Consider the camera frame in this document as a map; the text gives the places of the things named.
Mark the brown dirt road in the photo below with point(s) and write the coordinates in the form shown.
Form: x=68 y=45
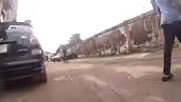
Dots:
x=93 y=90

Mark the black car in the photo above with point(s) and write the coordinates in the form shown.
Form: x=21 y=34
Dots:
x=10 y=54

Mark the long weathered boundary wall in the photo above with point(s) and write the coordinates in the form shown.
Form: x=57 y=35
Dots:
x=136 y=32

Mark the white car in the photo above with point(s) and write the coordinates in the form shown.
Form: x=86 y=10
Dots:
x=56 y=57

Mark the tree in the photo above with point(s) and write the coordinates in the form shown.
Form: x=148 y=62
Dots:
x=75 y=39

